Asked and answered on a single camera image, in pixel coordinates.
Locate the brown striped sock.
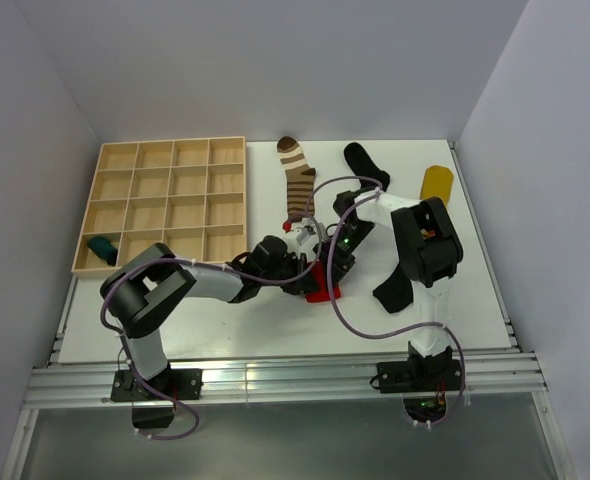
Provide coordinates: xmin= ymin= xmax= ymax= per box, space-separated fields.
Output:
xmin=276 ymin=136 xmax=316 ymax=223

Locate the plain black sock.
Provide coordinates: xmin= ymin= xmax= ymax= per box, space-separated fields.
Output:
xmin=372 ymin=264 xmax=413 ymax=314

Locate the wooden compartment tray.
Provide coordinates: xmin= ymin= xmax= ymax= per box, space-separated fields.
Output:
xmin=72 ymin=137 xmax=247 ymax=278

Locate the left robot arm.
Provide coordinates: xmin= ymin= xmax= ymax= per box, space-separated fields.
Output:
xmin=100 ymin=235 xmax=321 ymax=399

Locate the black sock with white stripes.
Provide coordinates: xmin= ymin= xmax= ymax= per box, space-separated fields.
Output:
xmin=343 ymin=142 xmax=391 ymax=191

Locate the dark teal sock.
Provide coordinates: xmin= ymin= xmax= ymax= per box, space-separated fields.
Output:
xmin=87 ymin=236 xmax=118 ymax=266

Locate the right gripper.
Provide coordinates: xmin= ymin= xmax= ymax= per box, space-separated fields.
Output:
xmin=314 ymin=220 xmax=376 ymax=292

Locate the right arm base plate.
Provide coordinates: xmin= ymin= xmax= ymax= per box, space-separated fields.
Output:
xmin=369 ymin=356 xmax=464 ymax=394

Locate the red sock with white bear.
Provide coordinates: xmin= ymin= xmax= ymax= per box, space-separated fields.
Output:
xmin=305 ymin=261 xmax=330 ymax=304

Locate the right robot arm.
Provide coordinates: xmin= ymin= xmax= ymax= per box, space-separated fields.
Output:
xmin=325 ymin=188 xmax=464 ymax=390

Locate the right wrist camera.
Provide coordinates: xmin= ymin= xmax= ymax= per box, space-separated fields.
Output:
xmin=312 ymin=222 xmax=328 ymax=243

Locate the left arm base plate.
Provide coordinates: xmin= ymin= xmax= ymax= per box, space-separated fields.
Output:
xmin=110 ymin=367 xmax=203 ymax=403

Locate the yellow sock with cartoon face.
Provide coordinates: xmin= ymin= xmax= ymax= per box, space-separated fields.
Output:
xmin=420 ymin=165 xmax=454 ymax=206

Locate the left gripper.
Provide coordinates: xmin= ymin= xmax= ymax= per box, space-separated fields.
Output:
xmin=260 ymin=252 xmax=319 ymax=296

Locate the aluminium mounting rail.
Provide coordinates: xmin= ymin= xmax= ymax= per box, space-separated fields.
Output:
xmin=22 ymin=351 xmax=547 ymax=409

